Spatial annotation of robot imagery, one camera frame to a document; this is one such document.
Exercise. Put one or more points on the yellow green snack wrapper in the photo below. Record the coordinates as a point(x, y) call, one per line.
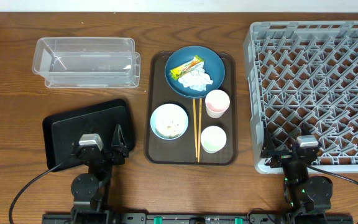
point(181, 70)

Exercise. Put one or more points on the white napkin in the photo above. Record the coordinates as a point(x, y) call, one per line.
point(196, 78)

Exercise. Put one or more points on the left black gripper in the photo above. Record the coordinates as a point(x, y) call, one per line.
point(120, 150)

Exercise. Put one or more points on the light blue bowl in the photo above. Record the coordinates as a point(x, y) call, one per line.
point(169, 121)

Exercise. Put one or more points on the black waste tray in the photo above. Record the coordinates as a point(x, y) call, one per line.
point(63, 131)

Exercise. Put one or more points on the dark blue plate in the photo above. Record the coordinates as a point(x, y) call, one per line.
point(213, 66)

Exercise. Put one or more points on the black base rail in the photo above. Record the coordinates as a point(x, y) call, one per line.
point(141, 218)

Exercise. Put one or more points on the right wooden chopstick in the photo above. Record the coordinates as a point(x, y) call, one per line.
point(199, 129)

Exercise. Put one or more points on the grey dishwasher rack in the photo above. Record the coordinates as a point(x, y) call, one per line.
point(304, 74)

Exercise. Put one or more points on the clear plastic waste bin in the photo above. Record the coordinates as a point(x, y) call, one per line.
point(87, 62)

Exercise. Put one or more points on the left wooden chopstick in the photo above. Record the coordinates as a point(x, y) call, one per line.
point(195, 127)

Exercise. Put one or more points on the pink cup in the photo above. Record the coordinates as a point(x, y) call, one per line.
point(217, 102)

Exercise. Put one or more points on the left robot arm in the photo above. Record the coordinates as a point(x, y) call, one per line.
point(90, 190)

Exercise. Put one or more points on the wooden chopstick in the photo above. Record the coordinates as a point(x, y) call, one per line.
point(199, 129)
point(195, 127)

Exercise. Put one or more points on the pale green cup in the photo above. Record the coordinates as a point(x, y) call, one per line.
point(213, 139)

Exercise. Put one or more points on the brown serving tray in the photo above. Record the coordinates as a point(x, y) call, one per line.
point(182, 150)

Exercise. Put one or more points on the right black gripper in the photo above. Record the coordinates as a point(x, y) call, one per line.
point(281, 157)

